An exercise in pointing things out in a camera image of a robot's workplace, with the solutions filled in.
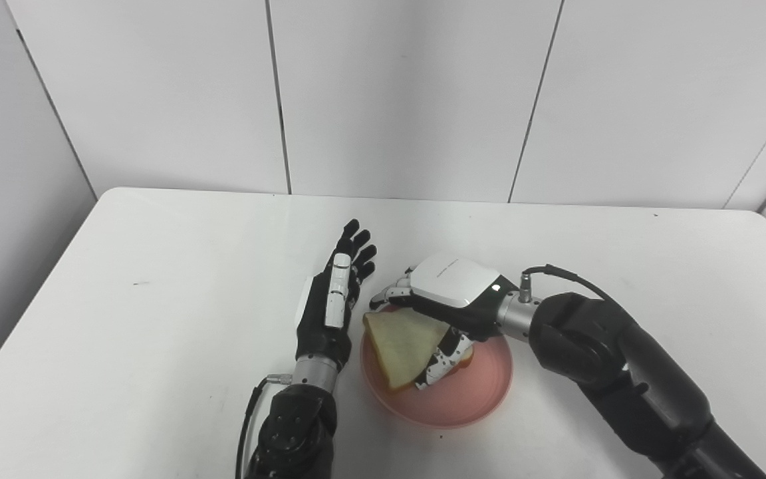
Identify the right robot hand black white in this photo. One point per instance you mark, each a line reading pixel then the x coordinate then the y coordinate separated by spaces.
pixel 453 299

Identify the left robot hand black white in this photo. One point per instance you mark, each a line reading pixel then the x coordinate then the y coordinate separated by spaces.
pixel 333 313

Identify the slice of bread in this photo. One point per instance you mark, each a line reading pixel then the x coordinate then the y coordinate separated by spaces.
pixel 399 346

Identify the pink round plate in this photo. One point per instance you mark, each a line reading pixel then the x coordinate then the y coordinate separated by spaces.
pixel 449 392

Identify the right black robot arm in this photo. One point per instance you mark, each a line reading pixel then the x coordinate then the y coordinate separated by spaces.
pixel 622 372

